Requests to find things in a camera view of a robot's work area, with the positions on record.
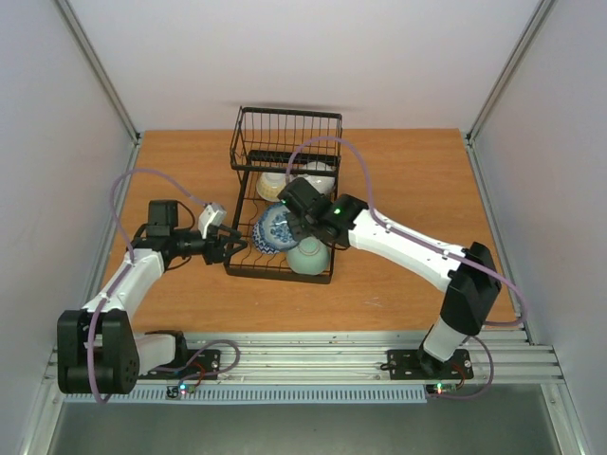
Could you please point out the aluminium frame rail base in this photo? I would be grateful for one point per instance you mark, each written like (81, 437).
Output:
(354, 357)

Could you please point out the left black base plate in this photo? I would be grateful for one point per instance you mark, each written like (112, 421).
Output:
(208, 363)

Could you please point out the left small circuit board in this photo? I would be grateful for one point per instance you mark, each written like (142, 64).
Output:
(180, 391)

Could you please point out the blue floral patterned bowl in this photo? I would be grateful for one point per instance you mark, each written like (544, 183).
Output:
(273, 216)

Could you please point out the light blue slotted cable duct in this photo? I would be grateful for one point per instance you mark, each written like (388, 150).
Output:
(241, 394)

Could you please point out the light green celadon bowl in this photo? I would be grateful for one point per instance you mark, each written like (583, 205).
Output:
(309, 257)

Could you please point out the small circuit board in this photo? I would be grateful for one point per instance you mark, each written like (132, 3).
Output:
(180, 391)
(441, 388)

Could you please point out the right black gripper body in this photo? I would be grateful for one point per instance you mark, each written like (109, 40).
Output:
(294, 224)

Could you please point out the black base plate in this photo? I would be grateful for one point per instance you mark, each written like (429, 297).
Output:
(405, 364)
(208, 363)

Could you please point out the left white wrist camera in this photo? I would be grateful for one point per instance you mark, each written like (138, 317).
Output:
(212, 216)

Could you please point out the right aluminium corner post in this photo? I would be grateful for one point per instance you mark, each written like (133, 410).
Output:
(514, 59)

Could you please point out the right small circuit board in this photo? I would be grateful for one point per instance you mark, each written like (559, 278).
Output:
(441, 388)

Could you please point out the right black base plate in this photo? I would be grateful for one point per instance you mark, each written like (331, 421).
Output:
(405, 364)

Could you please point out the left aluminium corner post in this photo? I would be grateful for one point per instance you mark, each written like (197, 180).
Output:
(76, 29)

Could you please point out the blue yellow patterned bowl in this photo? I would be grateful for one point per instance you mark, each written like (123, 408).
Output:
(269, 185)

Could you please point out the white bowl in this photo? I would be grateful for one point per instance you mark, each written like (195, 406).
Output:
(322, 183)

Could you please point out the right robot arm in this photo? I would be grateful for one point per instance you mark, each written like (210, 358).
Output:
(466, 275)

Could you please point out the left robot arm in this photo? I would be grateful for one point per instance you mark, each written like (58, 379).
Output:
(97, 350)

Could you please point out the black wire dish rack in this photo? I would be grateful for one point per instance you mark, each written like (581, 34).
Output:
(272, 151)

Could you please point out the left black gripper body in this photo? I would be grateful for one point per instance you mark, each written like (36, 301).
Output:
(211, 254)

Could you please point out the aluminium corner post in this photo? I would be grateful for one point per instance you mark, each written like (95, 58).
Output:
(514, 59)
(76, 29)

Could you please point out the red geometric patterned bowl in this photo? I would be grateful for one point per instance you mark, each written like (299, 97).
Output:
(277, 239)

